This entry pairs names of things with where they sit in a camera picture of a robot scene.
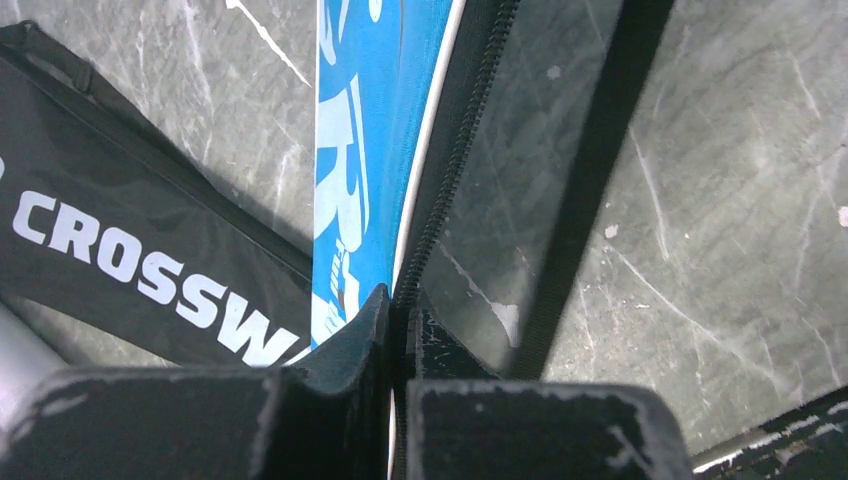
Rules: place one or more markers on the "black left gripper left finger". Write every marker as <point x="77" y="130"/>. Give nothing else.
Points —
<point x="323" y="417"/>

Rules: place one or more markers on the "blue racket cover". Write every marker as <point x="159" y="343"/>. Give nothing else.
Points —
<point x="402" y="88"/>

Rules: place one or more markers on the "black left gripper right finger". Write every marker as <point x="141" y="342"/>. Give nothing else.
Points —
<point x="462" y="421"/>

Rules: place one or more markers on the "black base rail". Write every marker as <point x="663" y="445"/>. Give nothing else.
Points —
<point x="808" y="442"/>

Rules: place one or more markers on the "white shuttlecock tube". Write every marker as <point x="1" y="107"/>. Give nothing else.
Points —
<point x="26" y="360"/>

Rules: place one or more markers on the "black racket cover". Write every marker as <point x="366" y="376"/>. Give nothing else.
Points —
<point x="105" y="220"/>

